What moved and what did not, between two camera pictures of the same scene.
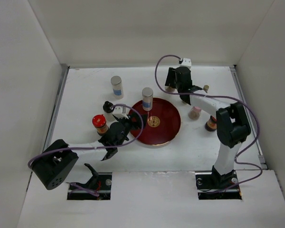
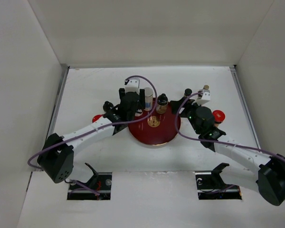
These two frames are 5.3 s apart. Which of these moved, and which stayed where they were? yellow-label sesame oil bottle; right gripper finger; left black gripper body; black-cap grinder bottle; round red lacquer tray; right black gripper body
Moved: right gripper finger; left black gripper body; black-cap grinder bottle; right black gripper body
Stayed: yellow-label sesame oil bottle; round red lacquer tray
